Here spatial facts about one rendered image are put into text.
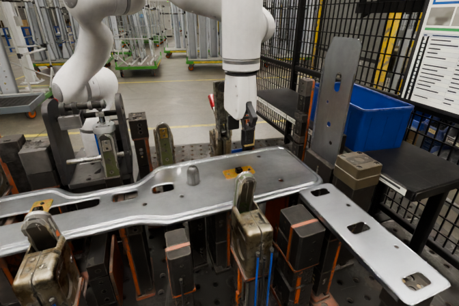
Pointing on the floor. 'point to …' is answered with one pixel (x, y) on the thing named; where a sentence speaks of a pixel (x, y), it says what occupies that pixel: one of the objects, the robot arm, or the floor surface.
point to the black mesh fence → (378, 213)
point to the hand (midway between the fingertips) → (240, 132)
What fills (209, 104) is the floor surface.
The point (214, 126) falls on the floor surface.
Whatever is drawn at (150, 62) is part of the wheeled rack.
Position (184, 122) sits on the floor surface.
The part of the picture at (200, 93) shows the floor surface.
